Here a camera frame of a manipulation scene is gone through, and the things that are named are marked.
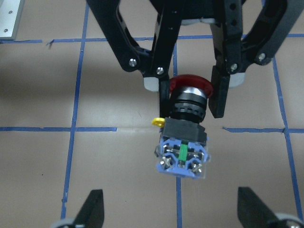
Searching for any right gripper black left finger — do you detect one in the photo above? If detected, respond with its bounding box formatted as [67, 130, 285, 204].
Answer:
[71, 189, 105, 228]

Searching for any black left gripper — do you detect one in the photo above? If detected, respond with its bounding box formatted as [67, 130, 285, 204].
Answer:
[87, 0, 299, 118]

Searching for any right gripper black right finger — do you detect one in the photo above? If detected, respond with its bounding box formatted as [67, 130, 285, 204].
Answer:
[237, 187, 279, 228]

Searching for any red emergency stop button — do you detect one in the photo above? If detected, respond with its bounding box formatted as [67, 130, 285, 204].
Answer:
[152, 75, 213, 179]

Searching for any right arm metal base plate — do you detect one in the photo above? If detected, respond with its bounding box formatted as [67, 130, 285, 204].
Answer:
[0, 0, 25, 40]

